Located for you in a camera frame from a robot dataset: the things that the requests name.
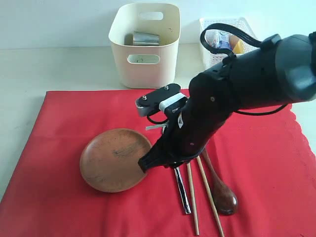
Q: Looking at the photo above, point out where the black camera cable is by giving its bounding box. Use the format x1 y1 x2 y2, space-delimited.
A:
200 23 262 56

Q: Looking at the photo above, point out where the stainless steel cup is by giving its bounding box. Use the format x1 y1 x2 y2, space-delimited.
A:
124 31 160 46

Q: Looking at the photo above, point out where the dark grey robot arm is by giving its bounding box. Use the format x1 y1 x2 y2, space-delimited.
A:
136 34 316 171

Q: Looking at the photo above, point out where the red tablecloth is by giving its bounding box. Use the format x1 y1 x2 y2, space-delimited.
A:
0 90 316 237

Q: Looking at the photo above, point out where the dark wooden spoon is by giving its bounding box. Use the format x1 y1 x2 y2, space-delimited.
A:
202 148 238 216

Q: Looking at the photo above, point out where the silver table knife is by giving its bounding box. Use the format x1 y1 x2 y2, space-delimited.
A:
174 167 191 214

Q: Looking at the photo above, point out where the orange cheese wedge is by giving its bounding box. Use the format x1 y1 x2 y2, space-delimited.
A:
231 39 244 54

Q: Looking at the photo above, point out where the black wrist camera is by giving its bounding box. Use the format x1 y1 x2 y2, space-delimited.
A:
135 83 186 117

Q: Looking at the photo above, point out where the brown round plate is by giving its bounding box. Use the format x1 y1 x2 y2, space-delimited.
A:
79 128 152 193

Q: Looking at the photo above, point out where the cream plastic bin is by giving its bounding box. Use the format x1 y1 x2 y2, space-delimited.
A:
108 2 181 88

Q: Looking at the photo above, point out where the wooden chopstick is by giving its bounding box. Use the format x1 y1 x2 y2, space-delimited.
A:
196 156 225 237
187 163 199 236

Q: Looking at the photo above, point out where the white perforated plastic basket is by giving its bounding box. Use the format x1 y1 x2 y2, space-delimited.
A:
199 17 256 69

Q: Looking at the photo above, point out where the brown egg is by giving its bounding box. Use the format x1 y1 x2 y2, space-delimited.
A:
229 35 240 48

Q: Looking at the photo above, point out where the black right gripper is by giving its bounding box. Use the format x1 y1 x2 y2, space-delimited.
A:
138 71 244 172

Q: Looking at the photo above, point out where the small milk carton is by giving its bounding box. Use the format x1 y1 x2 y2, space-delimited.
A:
212 31 231 49

